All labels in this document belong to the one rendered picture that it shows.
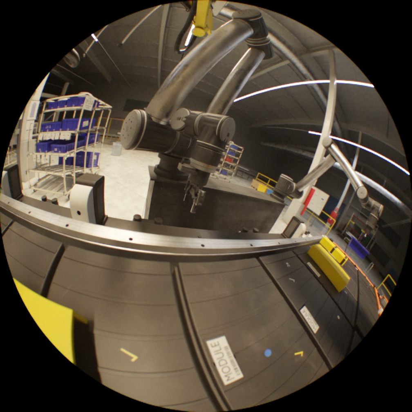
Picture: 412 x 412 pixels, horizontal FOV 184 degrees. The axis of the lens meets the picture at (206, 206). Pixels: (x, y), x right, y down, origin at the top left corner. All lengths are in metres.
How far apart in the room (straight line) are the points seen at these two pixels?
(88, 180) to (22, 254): 0.22
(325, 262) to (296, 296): 0.18
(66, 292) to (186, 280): 0.13
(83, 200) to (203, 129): 0.41
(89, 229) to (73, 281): 0.09
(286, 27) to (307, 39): 1.31
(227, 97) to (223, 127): 0.31
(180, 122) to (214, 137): 0.17
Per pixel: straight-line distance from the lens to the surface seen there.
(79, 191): 0.32
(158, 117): 0.62
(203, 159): 0.45
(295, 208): 4.75
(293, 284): 0.25
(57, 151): 2.53
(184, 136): 0.75
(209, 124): 0.47
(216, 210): 1.05
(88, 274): 0.15
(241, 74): 0.80
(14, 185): 0.71
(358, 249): 1.32
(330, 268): 0.40
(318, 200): 7.78
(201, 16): 1.05
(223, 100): 0.71
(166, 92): 0.62
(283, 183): 1.83
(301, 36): 10.29
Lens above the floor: 1.13
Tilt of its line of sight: 23 degrees down
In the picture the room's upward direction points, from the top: 21 degrees clockwise
